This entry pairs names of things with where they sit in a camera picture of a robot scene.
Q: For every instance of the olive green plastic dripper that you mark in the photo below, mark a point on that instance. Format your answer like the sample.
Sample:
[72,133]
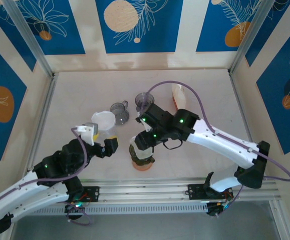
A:
[137,161]

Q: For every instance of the orange plastic dripper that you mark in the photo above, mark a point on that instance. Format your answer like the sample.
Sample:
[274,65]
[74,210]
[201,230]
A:
[142,168]

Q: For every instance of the white orange coffee filter pack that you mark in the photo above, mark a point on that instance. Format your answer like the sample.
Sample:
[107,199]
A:
[178,96]

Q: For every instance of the light grey plastic dripper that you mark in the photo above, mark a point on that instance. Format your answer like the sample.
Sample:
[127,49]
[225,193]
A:
[119,112]

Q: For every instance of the dark grey plastic dripper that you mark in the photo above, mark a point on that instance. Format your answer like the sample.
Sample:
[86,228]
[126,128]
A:
[142,98]

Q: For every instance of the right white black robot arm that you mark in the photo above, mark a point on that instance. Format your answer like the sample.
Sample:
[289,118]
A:
[222,145]

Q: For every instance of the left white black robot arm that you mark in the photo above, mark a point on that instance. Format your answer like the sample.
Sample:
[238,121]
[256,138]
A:
[14,200]

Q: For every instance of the black controller board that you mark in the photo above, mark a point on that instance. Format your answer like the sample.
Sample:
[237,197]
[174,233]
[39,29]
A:
[73,208]
[215,210]

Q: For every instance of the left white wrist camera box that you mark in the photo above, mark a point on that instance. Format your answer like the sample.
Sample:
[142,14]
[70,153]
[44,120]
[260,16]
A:
[88,135]

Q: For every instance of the left black mount plate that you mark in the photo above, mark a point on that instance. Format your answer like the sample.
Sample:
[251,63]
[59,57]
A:
[93,193]

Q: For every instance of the black mount plate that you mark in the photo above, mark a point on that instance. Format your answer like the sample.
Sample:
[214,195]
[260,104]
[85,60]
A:
[93,193]
[194,192]

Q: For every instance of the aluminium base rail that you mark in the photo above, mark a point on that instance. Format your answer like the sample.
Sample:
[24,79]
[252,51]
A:
[144,190]

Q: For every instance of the aluminium side rail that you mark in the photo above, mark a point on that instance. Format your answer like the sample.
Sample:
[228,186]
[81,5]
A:
[238,95]
[44,112]

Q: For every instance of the right black mount plate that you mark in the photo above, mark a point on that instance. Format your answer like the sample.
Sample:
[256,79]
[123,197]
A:
[194,192]

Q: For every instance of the aluminium frame post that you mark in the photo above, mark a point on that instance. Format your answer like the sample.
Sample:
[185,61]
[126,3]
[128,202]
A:
[30,37]
[250,37]

